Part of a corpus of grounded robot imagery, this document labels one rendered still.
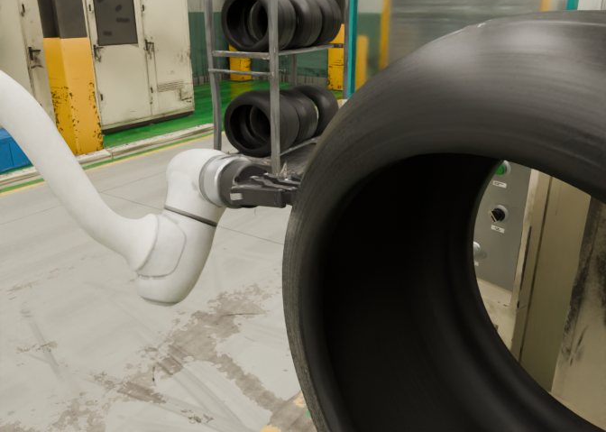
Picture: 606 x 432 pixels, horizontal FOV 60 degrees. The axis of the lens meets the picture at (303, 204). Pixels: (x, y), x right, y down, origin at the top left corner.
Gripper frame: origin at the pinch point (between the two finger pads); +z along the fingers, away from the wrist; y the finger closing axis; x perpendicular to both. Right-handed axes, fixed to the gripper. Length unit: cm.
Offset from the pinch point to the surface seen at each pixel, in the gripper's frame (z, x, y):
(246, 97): -299, -3, 183
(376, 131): 23.4, -11.4, -12.5
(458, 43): 29.3, -17.7, -9.2
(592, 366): 25.9, 26.6, 24.9
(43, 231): -347, 74, 31
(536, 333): -1, 45, 61
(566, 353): 22.4, 25.9, 24.8
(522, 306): 0, 36, 53
